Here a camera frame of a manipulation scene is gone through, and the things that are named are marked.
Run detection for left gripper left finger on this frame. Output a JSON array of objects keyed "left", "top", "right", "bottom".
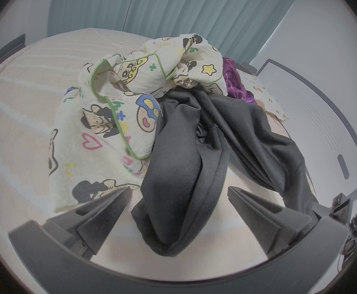
[{"left": 45, "top": 186, "right": 133, "bottom": 258}]

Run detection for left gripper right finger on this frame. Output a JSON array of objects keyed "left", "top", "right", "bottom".
[{"left": 227, "top": 186, "right": 315, "bottom": 255}]

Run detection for black T-shirt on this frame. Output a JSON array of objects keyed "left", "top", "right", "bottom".
[{"left": 131, "top": 86, "right": 315, "bottom": 256}]

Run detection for bed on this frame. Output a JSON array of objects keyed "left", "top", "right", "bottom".
[{"left": 0, "top": 28, "right": 357, "bottom": 279}]

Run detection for white printed pyjama garment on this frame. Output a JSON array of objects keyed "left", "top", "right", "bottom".
[{"left": 48, "top": 34, "right": 228, "bottom": 214}]

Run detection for white printed pillow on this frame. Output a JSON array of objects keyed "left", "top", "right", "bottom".
[{"left": 237, "top": 69, "right": 290, "bottom": 122}]

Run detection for purple garment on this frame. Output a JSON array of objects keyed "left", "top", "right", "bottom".
[{"left": 221, "top": 57, "right": 257, "bottom": 105}]

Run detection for grey bedside table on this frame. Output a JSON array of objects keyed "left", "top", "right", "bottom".
[{"left": 240, "top": 61, "right": 258, "bottom": 76}]

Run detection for blue-green curtain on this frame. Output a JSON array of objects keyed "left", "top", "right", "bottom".
[
  {"left": 123, "top": 0, "right": 305, "bottom": 70},
  {"left": 47, "top": 0, "right": 137, "bottom": 37}
]

